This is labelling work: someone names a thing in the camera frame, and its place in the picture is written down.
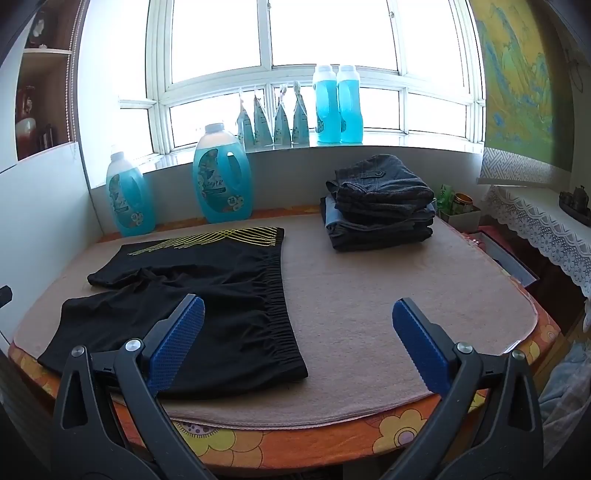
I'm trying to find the open shoe box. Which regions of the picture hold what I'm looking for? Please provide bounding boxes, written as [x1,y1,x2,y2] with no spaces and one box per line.
[462,228,540,289]

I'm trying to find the white window sill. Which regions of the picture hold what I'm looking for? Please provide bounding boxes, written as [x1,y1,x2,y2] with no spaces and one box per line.
[90,138,483,188]

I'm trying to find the orange floral tablecloth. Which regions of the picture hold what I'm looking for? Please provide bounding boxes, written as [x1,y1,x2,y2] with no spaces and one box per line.
[7,208,561,467]

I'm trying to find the white board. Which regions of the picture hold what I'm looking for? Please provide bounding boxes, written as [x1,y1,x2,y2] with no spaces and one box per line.
[0,141,105,342]

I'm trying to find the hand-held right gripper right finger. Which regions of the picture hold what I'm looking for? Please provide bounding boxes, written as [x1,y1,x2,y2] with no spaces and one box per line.
[383,298,546,480]

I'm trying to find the white lace cloth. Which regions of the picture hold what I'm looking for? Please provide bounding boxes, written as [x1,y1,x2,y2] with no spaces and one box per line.
[482,185,591,301]

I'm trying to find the dark grey pants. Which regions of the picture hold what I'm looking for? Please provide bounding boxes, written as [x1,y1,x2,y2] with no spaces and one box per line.
[325,154,437,227]

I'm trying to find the light blue cloth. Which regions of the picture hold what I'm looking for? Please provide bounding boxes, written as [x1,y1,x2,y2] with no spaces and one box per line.
[540,342,591,425]

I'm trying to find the wooden shelf cabinet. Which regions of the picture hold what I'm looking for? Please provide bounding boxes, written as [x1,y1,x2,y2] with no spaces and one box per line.
[0,0,88,162]

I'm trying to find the white storage box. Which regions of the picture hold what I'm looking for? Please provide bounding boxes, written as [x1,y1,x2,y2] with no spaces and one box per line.
[438,203,483,232]

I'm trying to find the small blue detergent bottle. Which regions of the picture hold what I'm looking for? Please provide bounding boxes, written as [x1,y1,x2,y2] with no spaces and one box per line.
[106,151,156,237]

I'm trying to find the black pants with yellow stripes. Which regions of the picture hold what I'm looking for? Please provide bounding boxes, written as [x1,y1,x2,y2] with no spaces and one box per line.
[38,226,309,400]

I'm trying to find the tall blue detergent bottle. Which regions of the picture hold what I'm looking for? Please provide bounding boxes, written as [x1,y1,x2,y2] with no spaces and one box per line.
[312,65,342,145]
[337,65,365,144]

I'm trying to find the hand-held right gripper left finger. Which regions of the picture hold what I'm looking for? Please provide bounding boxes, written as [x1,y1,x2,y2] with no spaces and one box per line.
[50,293,218,480]

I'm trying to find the large blue detergent bottle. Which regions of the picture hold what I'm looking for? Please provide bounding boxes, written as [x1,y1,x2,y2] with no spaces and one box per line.
[193,123,253,225]

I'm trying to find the beige mat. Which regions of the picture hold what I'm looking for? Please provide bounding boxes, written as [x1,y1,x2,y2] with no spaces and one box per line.
[13,215,541,428]

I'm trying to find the white window frame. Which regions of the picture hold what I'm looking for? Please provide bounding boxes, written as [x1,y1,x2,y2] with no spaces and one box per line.
[117,0,488,155]

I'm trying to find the teal refill pouch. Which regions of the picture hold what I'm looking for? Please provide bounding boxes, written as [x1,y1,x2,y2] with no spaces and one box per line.
[235,88,256,148]
[291,80,311,145]
[272,85,293,147]
[252,90,273,147]

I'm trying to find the landscape scroll painting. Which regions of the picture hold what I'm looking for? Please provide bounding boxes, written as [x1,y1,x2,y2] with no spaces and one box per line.
[468,0,573,185]

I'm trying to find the blue folded jeans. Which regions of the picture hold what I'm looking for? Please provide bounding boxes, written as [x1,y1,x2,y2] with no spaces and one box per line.
[320,196,437,232]

